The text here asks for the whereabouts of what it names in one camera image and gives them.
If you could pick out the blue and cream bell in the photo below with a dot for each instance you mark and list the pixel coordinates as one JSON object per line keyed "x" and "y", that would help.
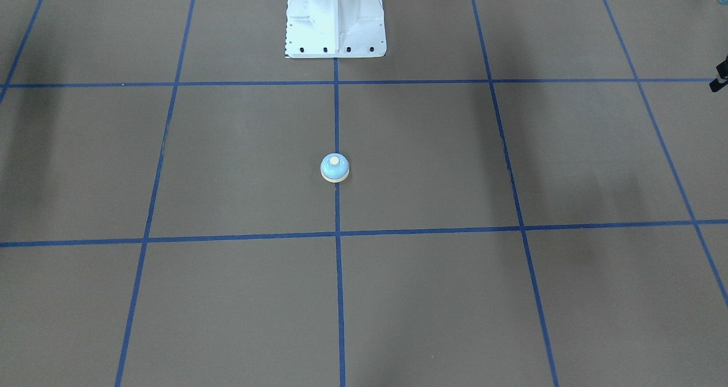
{"x": 334, "y": 168}

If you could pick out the brown paper table cover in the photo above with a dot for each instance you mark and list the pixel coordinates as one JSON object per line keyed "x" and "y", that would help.
{"x": 536, "y": 196}

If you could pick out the white camera stand pillar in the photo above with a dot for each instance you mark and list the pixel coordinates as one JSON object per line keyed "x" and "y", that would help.
{"x": 335, "y": 29}

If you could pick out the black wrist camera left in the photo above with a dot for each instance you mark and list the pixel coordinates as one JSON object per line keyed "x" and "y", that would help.
{"x": 720, "y": 80}

